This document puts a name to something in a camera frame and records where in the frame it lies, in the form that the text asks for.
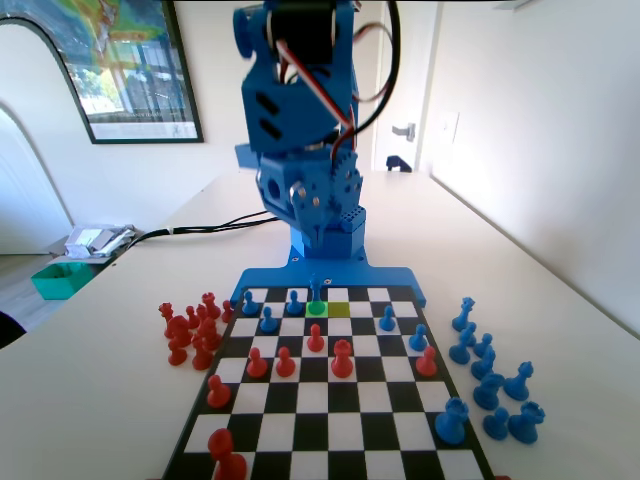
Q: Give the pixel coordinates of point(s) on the pile of papers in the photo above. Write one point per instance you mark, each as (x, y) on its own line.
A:
(95, 239)

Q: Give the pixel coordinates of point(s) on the green plastic box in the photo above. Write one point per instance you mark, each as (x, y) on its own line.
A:
(59, 282)

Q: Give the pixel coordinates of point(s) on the black framed map poster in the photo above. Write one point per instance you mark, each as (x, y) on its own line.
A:
(140, 75)

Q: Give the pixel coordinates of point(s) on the white arched panel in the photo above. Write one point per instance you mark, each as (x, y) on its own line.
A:
(30, 165)

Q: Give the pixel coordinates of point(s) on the white light switch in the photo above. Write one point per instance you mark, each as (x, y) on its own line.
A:
(450, 127)

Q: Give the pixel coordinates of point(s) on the blue chess pawn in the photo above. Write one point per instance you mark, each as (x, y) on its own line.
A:
(418, 340)
(387, 320)
(483, 346)
(268, 322)
(249, 305)
(496, 426)
(293, 305)

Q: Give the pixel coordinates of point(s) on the blue table clamp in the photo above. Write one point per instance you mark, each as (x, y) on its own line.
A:
(398, 163)

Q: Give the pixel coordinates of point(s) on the white door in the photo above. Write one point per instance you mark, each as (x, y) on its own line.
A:
(420, 75)

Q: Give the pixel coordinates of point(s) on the blue arm base plate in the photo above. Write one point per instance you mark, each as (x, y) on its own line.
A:
(390, 277)

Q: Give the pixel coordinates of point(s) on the black and white chessboard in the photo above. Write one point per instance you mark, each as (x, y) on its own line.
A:
(320, 410)

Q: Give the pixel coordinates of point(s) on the red chess pawn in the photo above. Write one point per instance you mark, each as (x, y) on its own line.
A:
(191, 317)
(218, 394)
(256, 365)
(426, 362)
(285, 364)
(201, 311)
(226, 457)
(315, 340)
(227, 311)

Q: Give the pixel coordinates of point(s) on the dark round object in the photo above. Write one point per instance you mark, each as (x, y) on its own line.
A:
(7, 330)

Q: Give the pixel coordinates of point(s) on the blue chess rook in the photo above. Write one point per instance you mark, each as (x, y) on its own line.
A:
(452, 422)
(525, 425)

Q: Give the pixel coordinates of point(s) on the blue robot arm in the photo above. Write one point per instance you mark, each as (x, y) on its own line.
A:
(300, 115)

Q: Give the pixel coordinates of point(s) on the blue chess bishop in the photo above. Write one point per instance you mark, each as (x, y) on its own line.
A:
(484, 365)
(461, 347)

